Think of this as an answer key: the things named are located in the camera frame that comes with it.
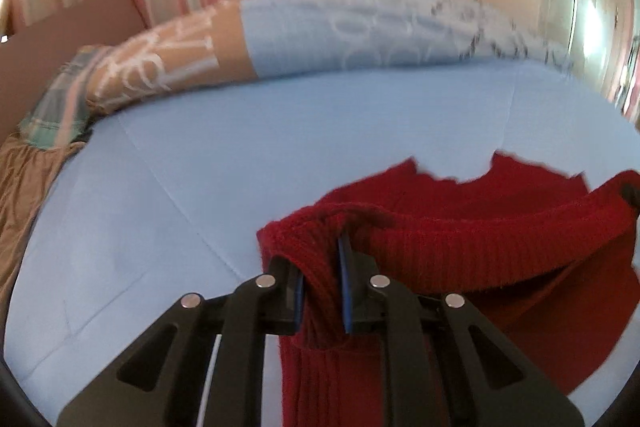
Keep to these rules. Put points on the patterned blue tan pillow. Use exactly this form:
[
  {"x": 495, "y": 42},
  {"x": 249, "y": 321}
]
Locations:
[{"x": 300, "y": 37}]

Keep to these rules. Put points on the red knit sweater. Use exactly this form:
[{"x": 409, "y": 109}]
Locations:
[{"x": 450, "y": 247}]

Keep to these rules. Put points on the brown garment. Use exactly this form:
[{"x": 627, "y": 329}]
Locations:
[{"x": 25, "y": 187}]

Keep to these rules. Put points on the pink headboard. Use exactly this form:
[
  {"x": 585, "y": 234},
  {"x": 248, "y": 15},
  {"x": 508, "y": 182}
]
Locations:
[{"x": 75, "y": 27}]

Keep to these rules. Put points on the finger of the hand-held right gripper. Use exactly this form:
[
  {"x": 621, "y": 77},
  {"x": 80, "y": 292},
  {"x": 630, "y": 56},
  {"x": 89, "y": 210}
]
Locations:
[{"x": 629, "y": 193}]

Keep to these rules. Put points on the plaid pillow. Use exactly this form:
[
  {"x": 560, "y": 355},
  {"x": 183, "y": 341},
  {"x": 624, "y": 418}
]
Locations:
[{"x": 60, "y": 107}]

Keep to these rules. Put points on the light blue quilted bedspread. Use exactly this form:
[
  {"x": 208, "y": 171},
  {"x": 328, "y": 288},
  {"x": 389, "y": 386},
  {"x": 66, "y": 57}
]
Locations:
[{"x": 200, "y": 157}]

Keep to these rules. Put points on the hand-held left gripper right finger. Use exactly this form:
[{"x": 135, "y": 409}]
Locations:
[{"x": 345, "y": 287}]

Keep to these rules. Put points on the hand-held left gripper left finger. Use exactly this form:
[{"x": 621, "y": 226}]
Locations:
[{"x": 298, "y": 302}]

